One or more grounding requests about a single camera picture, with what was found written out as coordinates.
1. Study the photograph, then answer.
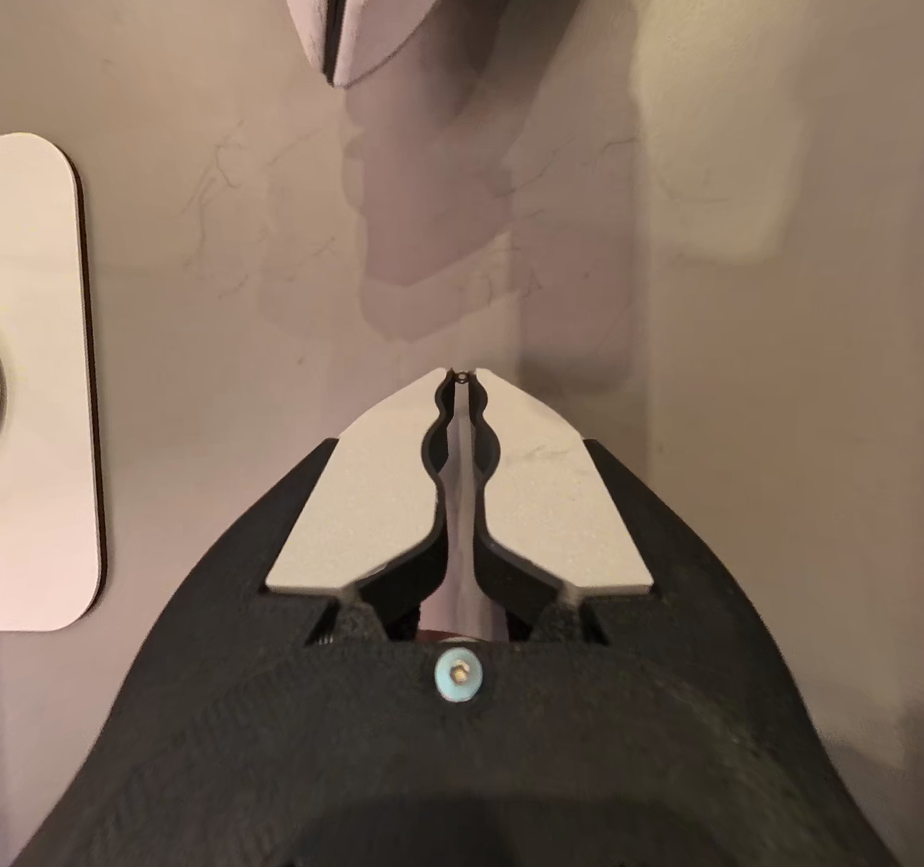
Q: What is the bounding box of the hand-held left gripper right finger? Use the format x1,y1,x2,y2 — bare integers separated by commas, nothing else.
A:
466,368,655,641

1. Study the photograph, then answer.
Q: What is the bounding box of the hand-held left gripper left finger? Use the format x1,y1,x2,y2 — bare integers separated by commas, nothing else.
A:
266,368,460,641

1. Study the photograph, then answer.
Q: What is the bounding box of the grey desk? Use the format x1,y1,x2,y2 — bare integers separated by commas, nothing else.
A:
0,0,924,867

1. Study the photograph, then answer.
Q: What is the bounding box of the white rounded board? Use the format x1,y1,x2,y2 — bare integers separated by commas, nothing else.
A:
0,132,108,631

